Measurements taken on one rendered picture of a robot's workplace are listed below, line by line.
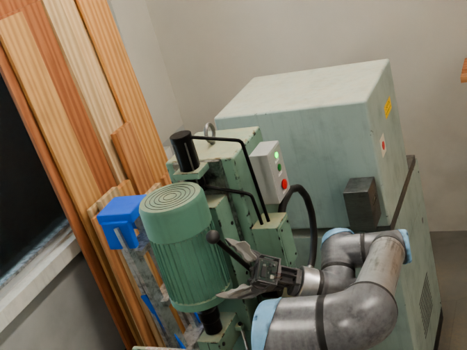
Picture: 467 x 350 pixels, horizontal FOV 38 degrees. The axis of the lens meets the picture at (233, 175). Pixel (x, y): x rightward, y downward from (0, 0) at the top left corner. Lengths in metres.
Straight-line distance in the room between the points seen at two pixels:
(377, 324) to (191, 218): 0.62
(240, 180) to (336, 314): 0.73
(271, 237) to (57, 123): 1.52
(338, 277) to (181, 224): 0.42
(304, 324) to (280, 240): 0.69
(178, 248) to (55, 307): 1.68
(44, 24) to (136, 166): 0.82
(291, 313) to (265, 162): 0.74
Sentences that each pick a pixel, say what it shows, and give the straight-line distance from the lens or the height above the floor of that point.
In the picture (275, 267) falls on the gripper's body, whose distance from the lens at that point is 1.71.
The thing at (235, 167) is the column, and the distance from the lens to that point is 1.88.
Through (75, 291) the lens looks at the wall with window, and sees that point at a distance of 3.48.
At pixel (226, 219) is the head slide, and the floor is 1.36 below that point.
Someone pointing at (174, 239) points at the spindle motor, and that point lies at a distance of 1.74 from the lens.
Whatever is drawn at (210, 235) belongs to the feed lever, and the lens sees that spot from 1.66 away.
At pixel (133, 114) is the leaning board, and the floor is 1.21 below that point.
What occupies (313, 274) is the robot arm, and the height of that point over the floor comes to 1.26.
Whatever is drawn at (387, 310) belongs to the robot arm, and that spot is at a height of 1.42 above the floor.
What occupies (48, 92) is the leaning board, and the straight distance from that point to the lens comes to 3.18.
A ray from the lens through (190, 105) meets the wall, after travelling 4.34.
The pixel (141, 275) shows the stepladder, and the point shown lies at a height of 0.89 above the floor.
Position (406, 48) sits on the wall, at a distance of 3.83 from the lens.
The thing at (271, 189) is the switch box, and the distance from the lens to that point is 1.98.
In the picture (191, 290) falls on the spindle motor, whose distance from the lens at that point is 1.82.
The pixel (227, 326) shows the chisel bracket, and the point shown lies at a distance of 1.99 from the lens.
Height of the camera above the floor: 2.20
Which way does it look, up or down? 23 degrees down
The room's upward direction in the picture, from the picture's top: 16 degrees counter-clockwise
